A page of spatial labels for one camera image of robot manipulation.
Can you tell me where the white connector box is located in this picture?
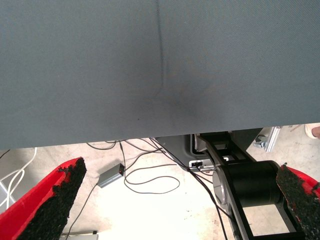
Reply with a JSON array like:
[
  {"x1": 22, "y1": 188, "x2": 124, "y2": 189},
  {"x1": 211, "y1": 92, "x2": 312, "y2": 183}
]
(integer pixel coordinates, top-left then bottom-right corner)
[{"x1": 188, "y1": 159, "x2": 216, "y2": 174}]

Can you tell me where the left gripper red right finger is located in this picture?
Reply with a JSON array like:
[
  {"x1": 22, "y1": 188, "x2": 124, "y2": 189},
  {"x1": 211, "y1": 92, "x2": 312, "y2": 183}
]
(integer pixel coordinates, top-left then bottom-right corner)
[{"x1": 275, "y1": 162, "x2": 320, "y2": 240}]

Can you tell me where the flat grey floor box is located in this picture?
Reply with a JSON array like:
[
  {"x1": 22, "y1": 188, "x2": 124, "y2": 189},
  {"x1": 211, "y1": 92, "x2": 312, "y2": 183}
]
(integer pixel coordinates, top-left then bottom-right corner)
[{"x1": 59, "y1": 230, "x2": 99, "y2": 240}]

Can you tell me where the aluminium profile bar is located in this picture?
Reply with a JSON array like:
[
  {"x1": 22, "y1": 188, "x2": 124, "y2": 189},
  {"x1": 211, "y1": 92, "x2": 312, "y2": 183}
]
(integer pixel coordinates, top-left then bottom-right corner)
[{"x1": 264, "y1": 125, "x2": 283, "y2": 154}]

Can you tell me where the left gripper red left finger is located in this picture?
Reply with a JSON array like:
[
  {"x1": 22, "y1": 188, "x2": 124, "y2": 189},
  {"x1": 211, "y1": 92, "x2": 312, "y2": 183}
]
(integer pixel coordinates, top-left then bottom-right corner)
[{"x1": 0, "y1": 156, "x2": 88, "y2": 240}]

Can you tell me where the white floor cable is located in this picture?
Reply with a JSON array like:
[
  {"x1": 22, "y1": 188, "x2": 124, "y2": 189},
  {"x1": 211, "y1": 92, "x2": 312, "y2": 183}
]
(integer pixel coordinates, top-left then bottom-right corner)
[
  {"x1": 0, "y1": 147, "x2": 38, "y2": 182},
  {"x1": 0, "y1": 169, "x2": 26, "y2": 208}
]

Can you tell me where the person's beige shoe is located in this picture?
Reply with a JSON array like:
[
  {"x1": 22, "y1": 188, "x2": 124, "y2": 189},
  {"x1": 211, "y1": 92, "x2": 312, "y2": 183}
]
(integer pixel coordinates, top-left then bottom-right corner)
[{"x1": 304, "y1": 122, "x2": 320, "y2": 140}]

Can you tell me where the dark grey chassis panel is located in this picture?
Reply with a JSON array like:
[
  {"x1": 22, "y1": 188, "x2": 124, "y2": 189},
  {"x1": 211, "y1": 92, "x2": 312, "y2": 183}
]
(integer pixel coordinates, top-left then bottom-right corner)
[{"x1": 155, "y1": 133, "x2": 198, "y2": 167}]

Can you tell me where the thin black looped floor cable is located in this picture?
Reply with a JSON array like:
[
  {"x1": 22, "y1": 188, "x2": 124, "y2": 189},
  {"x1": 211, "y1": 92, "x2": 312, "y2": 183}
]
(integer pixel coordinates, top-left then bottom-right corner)
[{"x1": 123, "y1": 163, "x2": 181, "y2": 195}]

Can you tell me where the grey power adapter box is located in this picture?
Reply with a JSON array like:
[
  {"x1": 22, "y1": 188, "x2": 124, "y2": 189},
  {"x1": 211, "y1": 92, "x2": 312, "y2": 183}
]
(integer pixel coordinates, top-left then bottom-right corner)
[{"x1": 96, "y1": 163, "x2": 125, "y2": 189}]

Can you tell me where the metal foot bracket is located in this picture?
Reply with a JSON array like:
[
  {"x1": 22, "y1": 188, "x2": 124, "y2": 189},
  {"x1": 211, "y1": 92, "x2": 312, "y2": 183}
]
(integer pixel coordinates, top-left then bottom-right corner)
[{"x1": 252, "y1": 134, "x2": 268, "y2": 149}]

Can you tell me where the black cylinder with grey cap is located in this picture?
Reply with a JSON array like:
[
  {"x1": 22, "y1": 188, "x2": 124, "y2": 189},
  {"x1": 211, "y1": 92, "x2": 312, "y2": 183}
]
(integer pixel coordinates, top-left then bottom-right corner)
[{"x1": 212, "y1": 160, "x2": 281, "y2": 210}]

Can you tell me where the dark grey table cloth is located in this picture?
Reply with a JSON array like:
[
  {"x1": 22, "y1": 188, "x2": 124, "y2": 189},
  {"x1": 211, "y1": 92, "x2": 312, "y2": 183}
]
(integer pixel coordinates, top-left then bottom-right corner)
[{"x1": 0, "y1": 0, "x2": 320, "y2": 151}]

